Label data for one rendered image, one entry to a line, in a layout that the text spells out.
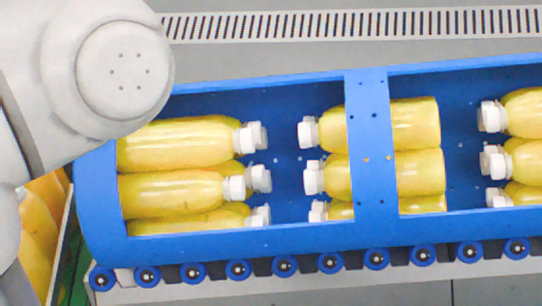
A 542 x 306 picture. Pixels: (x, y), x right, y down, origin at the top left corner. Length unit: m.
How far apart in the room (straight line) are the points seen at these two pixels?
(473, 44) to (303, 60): 0.58
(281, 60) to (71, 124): 2.59
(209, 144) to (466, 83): 0.44
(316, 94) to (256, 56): 1.69
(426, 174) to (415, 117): 0.09
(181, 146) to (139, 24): 0.78
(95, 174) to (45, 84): 0.76
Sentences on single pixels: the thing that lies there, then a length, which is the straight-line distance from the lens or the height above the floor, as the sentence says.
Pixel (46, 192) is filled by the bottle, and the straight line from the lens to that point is 1.65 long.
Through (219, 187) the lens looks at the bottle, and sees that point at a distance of 1.43.
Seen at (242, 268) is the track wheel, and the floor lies 0.97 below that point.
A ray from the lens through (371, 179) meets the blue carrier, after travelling 1.34.
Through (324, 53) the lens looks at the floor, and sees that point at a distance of 3.22.
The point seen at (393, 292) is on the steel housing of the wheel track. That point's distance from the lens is 1.58.
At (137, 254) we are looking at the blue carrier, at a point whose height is 1.08.
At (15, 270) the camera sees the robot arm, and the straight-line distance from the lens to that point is 0.74.
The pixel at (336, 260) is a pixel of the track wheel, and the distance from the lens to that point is 1.52.
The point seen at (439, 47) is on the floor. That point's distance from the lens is 3.20.
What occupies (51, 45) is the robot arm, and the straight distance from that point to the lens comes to 0.65.
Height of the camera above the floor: 2.24
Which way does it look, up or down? 50 degrees down
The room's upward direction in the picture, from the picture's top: 8 degrees counter-clockwise
